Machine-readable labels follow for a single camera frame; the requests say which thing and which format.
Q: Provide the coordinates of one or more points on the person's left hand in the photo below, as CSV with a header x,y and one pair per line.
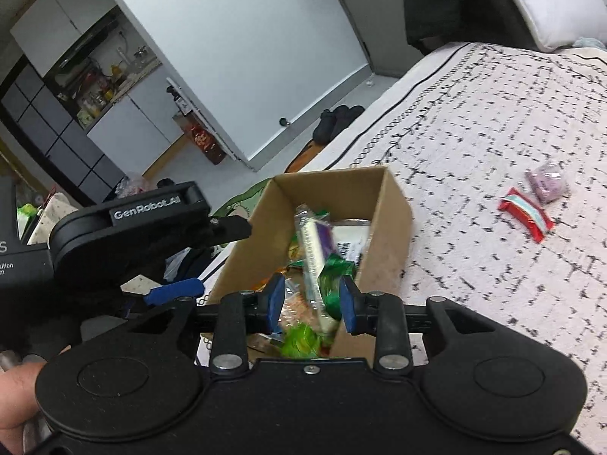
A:
x,y
14,398

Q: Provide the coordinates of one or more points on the white door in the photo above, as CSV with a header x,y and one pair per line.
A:
x,y
237,57

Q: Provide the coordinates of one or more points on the red white striped packet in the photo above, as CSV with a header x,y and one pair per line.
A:
x,y
526,213

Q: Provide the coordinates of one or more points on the white sesame cake packet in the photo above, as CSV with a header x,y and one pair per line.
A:
x,y
351,241

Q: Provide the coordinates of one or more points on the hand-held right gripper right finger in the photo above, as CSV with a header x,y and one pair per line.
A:
x,y
350,308

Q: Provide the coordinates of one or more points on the black slipper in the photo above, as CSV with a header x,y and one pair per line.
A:
x,y
347,116
325,125

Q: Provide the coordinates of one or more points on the purple snack packet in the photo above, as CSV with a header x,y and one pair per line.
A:
x,y
547,182

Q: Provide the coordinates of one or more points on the pink plastic bag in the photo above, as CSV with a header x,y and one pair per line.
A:
x,y
133,186

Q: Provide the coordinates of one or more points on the green floor mat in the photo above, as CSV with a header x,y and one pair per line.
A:
x,y
232,204

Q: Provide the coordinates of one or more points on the dark green snack packet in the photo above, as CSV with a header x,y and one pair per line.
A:
x,y
334,275

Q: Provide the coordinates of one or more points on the orange cracker packet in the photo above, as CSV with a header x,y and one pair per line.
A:
x,y
296,305

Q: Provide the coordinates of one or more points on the white pillow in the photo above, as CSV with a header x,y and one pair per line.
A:
x,y
545,4

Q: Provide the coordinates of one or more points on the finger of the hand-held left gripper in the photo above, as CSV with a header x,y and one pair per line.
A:
x,y
175,290
227,228

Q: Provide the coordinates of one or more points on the dark headboard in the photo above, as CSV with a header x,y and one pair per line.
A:
x,y
436,0

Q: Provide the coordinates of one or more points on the cardboard box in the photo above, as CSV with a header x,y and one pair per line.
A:
x,y
389,227

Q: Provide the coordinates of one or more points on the red bottle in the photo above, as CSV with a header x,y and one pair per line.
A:
x,y
205,144

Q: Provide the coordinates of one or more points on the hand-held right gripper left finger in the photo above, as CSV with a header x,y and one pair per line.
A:
x,y
276,301

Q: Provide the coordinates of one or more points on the bright green snack packet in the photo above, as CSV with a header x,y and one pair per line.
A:
x,y
298,341

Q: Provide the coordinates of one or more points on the long blueberry cake packet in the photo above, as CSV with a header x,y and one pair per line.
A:
x,y
313,251

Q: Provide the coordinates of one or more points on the printed white blanket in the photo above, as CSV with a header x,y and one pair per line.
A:
x,y
474,128

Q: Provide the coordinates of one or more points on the kitchen cabinet unit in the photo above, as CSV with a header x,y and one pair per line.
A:
x,y
71,80

